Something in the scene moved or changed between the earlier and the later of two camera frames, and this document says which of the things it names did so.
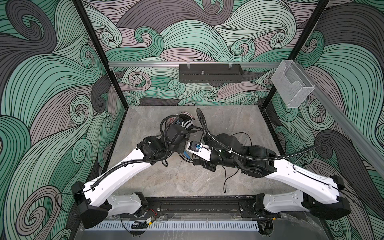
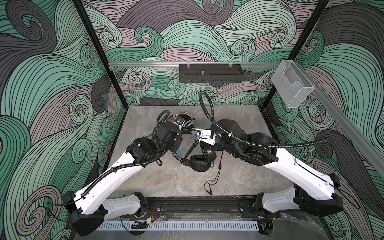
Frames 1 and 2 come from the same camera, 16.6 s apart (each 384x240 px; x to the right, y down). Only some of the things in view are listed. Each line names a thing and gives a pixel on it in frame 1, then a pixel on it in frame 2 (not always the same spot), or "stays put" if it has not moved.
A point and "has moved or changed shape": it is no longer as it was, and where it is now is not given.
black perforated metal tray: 211,73 stays put
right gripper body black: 217,159 -> 222,143
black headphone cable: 225,181 -> 206,186
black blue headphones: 181,153 has moved or changed shape
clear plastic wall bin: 292,84 stays put
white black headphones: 186,119 stays put
